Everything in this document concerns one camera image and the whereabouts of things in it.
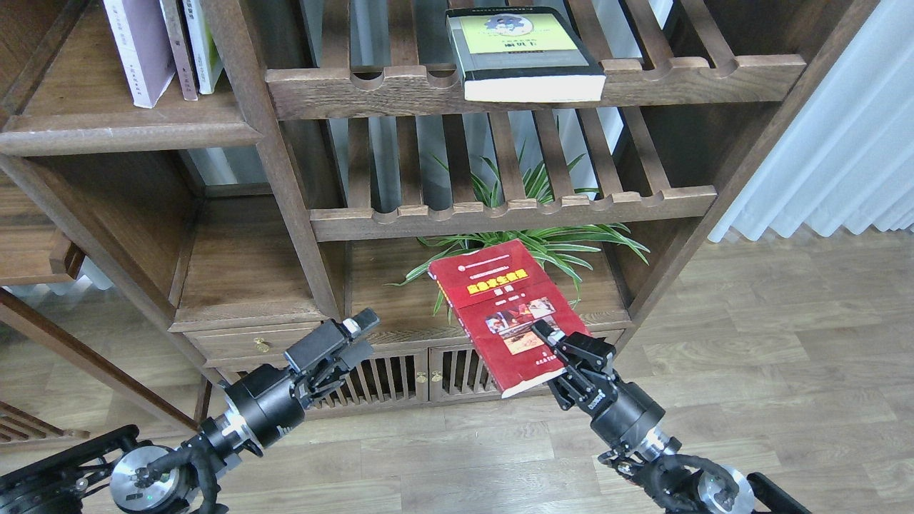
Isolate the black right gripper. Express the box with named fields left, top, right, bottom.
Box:
left=532, top=319, right=666, bottom=458

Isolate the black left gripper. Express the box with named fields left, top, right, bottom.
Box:
left=222, top=308, right=380, bottom=452

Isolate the red paperback book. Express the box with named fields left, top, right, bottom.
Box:
left=428, top=240, right=588, bottom=399

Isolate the pale lilac paperback book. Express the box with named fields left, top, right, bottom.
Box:
left=102, top=1, right=176, bottom=109

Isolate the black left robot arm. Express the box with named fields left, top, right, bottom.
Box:
left=1, top=308, right=379, bottom=513

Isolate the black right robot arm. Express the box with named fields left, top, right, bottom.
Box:
left=533, top=320, right=806, bottom=513

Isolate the green spider plant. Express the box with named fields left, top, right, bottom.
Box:
left=386, top=156, right=650, bottom=306

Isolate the brass drawer knob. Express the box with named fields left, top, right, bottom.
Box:
left=254, top=338, right=271, bottom=353

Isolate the dark wooden bookshelf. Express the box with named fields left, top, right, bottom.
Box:
left=2, top=1, right=878, bottom=410

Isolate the yellow and black thick book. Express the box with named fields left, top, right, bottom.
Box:
left=445, top=6, right=606, bottom=104

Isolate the brown upright book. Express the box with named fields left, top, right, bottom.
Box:
left=159, top=1, right=199, bottom=101

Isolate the white green upright book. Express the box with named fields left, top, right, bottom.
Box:
left=181, top=1, right=224, bottom=95

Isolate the white curtain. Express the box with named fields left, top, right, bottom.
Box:
left=708, top=1, right=913, bottom=243

